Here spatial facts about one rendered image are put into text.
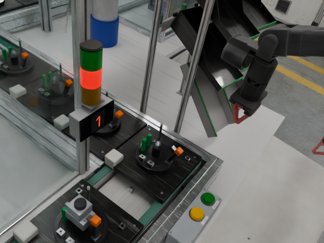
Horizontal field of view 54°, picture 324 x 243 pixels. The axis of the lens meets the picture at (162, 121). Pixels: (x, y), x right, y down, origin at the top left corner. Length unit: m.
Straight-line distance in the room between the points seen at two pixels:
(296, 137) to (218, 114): 1.89
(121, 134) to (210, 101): 0.36
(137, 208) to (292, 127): 2.33
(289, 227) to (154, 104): 0.75
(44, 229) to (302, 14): 4.56
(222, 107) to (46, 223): 0.74
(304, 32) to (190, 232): 0.60
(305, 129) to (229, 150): 1.91
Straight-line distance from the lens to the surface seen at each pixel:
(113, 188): 1.06
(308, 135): 3.15
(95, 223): 0.80
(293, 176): 1.39
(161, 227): 0.95
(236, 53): 0.78
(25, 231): 0.91
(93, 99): 0.79
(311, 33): 0.72
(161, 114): 1.43
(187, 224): 0.97
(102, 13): 1.77
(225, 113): 1.25
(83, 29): 0.72
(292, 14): 5.07
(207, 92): 1.21
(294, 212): 1.27
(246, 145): 1.41
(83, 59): 0.73
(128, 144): 1.11
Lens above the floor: 1.77
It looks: 41 degrees down
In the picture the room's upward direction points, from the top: 12 degrees clockwise
